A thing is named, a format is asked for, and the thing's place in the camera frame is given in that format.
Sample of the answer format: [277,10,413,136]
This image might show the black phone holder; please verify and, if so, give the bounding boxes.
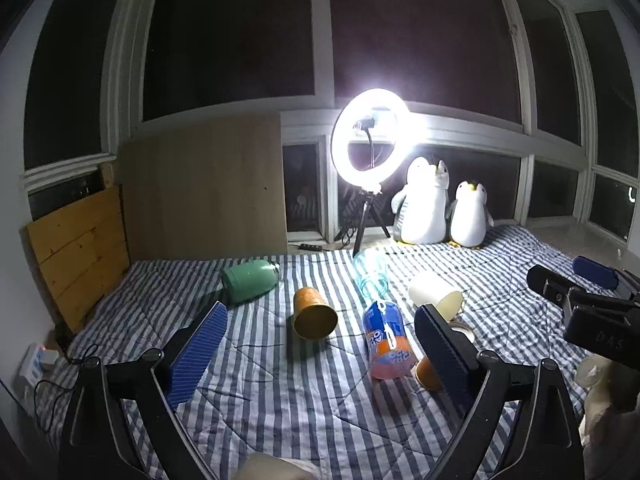
[352,114,382,171]

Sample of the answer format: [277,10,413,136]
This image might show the wooden headboard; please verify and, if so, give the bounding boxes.
[25,162,132,335]

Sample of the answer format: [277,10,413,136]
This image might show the white power strip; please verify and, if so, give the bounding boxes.
[19,342,61,387]

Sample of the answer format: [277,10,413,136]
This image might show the white window frame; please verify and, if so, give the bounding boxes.
[20,0,640,247]

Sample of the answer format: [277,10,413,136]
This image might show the green cup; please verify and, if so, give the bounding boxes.
[221,259,282,306]

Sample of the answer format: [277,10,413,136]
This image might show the striped blue white bedsheet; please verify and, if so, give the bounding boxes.
[36,222,640,480]

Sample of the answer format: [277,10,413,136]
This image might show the black cable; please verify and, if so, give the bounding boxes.
[34,342,102,403]

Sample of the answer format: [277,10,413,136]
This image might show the small orange cup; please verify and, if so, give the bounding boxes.
[415,356,445,392]

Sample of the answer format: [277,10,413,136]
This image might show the beige cloth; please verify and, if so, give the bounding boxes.
[235,452,322,480]

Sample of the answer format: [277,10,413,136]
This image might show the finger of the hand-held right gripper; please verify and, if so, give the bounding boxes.
[526,264,591,318]
[572,255,622,292]

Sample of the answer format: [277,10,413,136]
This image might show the wooden board panel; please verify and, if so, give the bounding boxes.
[116,111,289,262]

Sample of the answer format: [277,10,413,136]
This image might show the person's right hand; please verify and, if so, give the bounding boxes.
[574,352,621,392]

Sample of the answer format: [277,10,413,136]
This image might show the gold paper cup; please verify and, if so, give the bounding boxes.
[292,286,339,341]

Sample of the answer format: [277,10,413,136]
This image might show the person's right forearm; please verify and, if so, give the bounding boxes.
[580,360,640,480]

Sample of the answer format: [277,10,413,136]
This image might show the small penguin plush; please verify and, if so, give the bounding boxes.
[446,180,495,251]

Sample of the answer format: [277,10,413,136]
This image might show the clear blue plastic cup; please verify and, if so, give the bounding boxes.
[352,249,392,306]

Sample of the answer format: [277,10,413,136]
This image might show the large penguin plush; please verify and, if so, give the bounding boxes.
[391,156,451,246]

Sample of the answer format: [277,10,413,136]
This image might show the black tripod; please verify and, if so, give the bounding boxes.
[335,189,392,259]

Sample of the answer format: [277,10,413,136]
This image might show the white round lid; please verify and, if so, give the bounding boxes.
[447,320,476,344]

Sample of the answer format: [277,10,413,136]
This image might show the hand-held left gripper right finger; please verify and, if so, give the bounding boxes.
[414,304,586,480]

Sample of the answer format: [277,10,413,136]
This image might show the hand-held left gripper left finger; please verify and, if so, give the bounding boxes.
[60,301,229,480]

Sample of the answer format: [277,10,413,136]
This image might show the white cup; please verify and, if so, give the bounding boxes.
[408,271,463,322]

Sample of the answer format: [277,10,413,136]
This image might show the blue and orange printed cup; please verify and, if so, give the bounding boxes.
[362,299,418,381]

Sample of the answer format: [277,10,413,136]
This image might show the ring light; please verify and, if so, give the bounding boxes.
[330,87,414,194]

